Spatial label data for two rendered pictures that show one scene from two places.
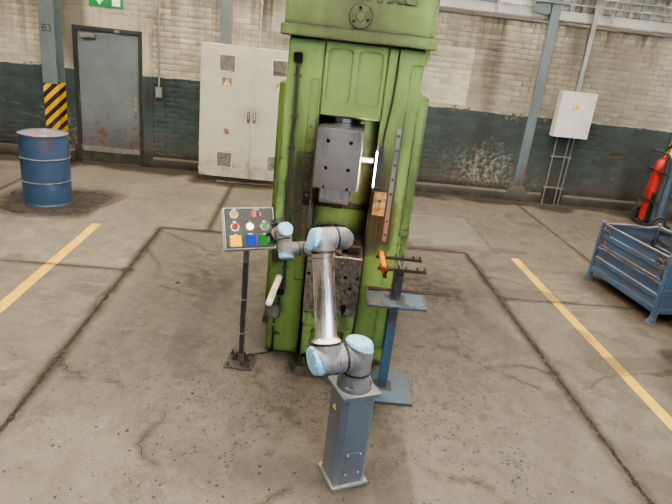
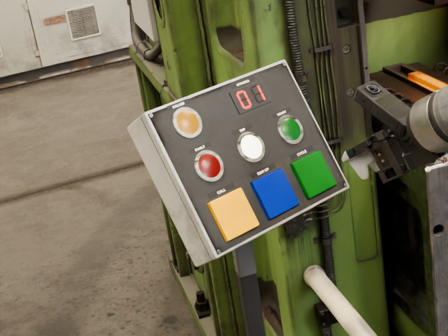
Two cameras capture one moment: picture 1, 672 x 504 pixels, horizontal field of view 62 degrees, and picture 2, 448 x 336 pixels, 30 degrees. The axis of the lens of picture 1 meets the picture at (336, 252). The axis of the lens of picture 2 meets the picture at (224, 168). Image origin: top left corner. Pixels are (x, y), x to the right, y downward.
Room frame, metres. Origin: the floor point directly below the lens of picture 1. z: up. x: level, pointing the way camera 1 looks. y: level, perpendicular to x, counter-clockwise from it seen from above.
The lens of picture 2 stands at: (2.15, 0.96, 1.62)
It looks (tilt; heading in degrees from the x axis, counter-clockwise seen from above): 22 degrees down; 347
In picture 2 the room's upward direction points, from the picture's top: 9 degrees counter-clockwise
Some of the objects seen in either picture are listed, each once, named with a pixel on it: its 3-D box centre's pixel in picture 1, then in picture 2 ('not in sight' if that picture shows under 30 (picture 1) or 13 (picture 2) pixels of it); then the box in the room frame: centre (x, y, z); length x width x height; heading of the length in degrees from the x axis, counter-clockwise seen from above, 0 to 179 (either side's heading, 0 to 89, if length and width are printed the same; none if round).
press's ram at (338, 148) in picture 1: (345, 155); not in sight; (3.87, 0.01, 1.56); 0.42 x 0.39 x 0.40; 179
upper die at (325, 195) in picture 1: (335, 189); not in sight; (3.88, 0.05, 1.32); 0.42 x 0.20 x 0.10; 179
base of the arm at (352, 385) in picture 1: (355, 376); not in sight; (2.55, -0.17, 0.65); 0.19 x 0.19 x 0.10
